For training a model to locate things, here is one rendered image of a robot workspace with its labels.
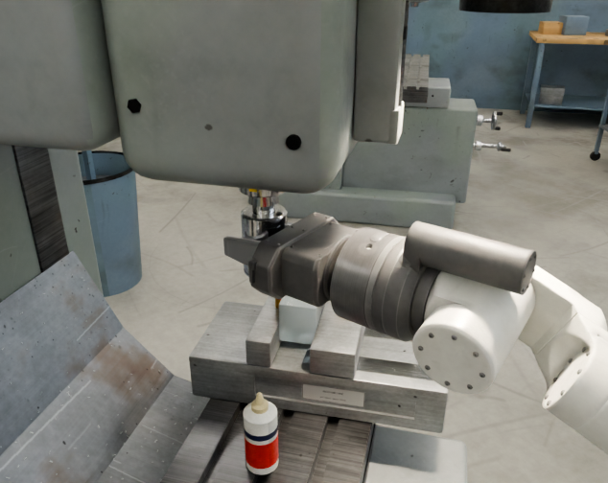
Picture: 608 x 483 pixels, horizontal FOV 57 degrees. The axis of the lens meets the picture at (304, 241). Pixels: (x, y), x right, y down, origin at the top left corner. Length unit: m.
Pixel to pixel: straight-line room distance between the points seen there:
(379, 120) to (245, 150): 0.12
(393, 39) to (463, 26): 6.53
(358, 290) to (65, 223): 0.55
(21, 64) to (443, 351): 0.39
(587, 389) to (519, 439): 1.75
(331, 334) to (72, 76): 0.46
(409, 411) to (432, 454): 0.12
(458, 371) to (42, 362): 0.58
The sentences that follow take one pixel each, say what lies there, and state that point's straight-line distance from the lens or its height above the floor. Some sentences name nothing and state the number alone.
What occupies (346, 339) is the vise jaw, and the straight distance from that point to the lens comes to 0.76.
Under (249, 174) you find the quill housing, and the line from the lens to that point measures 0.45.
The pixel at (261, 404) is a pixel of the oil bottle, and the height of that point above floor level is 1.02.
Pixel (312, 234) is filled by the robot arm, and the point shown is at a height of 1.25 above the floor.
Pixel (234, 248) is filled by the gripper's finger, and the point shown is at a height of 1.22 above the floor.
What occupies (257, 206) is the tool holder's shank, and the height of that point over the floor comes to 1.27.
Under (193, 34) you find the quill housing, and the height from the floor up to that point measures 1.43.
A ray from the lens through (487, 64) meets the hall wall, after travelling 7.06.
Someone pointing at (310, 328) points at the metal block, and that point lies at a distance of 0.77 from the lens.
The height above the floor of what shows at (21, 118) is 1.37.
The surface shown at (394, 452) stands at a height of 0.85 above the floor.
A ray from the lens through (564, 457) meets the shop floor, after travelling 2.21.
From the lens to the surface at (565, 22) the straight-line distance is 6.56.
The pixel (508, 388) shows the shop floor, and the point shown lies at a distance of 2.41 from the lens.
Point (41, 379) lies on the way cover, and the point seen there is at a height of 0.99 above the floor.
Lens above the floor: 1.48
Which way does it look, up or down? 26 degrees down
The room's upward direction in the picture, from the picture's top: straight up
